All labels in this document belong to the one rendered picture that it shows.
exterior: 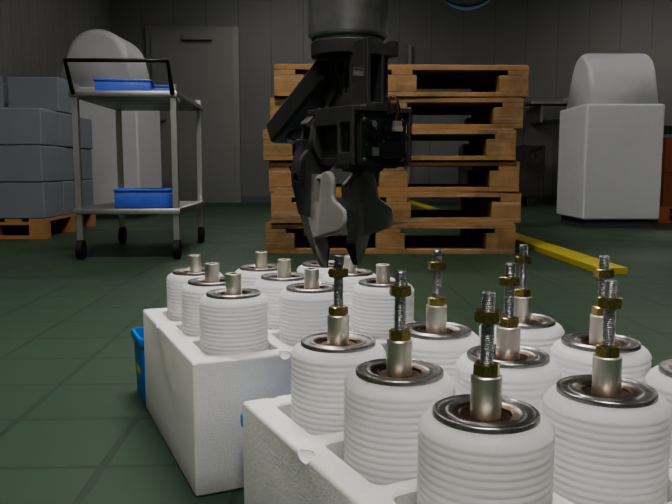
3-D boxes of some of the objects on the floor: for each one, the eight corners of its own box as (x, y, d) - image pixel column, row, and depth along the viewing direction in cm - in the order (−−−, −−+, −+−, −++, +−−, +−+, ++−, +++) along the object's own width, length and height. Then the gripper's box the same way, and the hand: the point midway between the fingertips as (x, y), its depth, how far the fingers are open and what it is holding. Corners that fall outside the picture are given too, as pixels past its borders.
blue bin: (277, 370, 153) (276, 315, 151) (295, 384, 143) (295, 325, 141) (132, 388, 140) (130, 327, 139) (141, 404, 130) (139, 340, 129)
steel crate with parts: (531, 202, 909) (533, 144, 900) (556, 206, 814) (558, 141, 806) (445, 202, 905) (446, 144, 897) (461, 206, 811) (462, 141, 802)
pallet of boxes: (4, 226, 538) (-3, 88, 526) (96, 225, 540) (91, 88, 529) (-68, 239, 437) (-79, 68, 425) (46, 238, 439) (38, 69, 427)
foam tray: (343, 381, 145) (343, 293, 142) (450, 450, 109) (452, 334, 107) (145, 407, 129) (142, 309, 127) (195, 498, 93) (192, 363, 91)
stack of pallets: (487, 237, 451) (491, 85, 440) (525, 254, 361) (531, 63, 350) (277, 237, 451) (276, 85, 440) (263, 254, 361) (261, 63, 350)
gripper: (333, 28, 61) (334, 279, 63) (428, 42, 67) (425, 268, 70) (278, 43, 67) (281, 268, 70) (370, 54, 74) (369, 259, 76)
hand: (336, 252), depth 72 cm, fingers open, 3 cm apart
